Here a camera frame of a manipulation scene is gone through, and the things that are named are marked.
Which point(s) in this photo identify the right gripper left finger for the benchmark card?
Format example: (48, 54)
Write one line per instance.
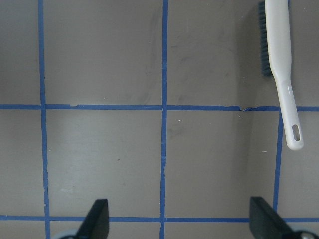
(96, 224)

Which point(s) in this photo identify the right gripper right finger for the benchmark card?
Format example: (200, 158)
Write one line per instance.
(265, 223)

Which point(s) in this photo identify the beige hand brush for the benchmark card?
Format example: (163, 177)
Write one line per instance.
(276, 61)

